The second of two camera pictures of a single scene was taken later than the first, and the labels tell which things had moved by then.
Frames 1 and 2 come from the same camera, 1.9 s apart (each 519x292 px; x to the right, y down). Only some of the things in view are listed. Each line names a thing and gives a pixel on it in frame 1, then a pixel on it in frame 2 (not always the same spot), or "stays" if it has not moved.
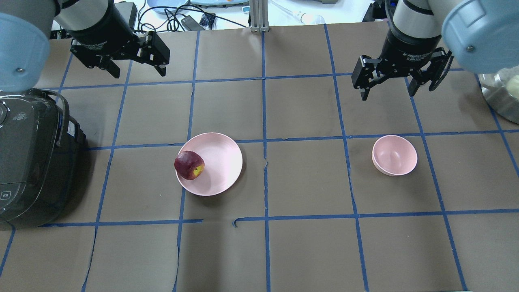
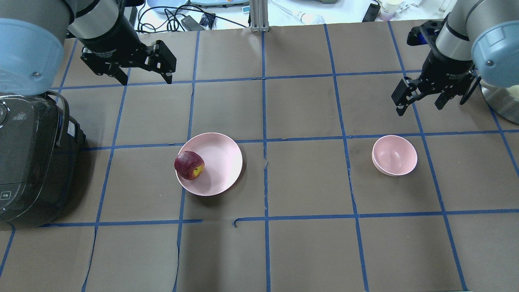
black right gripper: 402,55 → 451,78
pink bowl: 394,155 stays
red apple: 189,164 stays
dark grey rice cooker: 44,155 stays
